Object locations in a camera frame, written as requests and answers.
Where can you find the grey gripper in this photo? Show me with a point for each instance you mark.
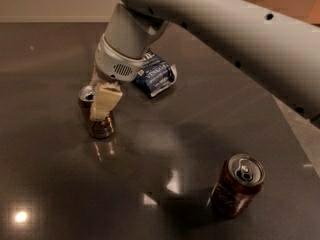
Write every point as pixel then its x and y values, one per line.
pixel 111 65

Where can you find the orange soda can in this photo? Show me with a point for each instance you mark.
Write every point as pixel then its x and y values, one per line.
pixel 97 129

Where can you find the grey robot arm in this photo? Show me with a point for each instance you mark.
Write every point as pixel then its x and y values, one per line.
pixel 282 54

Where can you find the red cola can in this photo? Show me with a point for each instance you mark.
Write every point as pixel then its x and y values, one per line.
pixel 241 179

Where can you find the blue chip bag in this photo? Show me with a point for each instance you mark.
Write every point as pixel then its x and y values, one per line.
pixel 155 75

